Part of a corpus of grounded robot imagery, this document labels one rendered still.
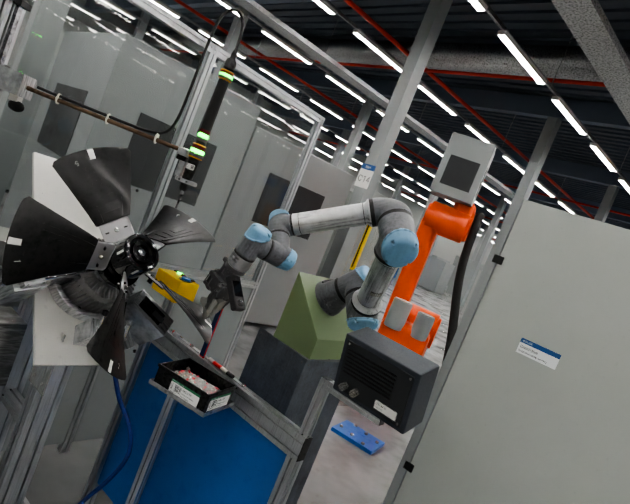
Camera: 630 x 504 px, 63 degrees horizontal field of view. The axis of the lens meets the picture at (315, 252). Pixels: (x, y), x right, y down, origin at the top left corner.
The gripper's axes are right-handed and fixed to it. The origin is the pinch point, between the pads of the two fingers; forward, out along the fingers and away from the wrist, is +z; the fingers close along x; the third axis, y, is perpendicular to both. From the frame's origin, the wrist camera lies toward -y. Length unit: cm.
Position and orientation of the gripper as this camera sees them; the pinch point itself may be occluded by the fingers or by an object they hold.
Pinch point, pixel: (207, 317)
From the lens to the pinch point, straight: 174.6
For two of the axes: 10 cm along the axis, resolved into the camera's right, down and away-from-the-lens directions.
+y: -5.9, -6.0, 5.5
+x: -5.7, -1.7, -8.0
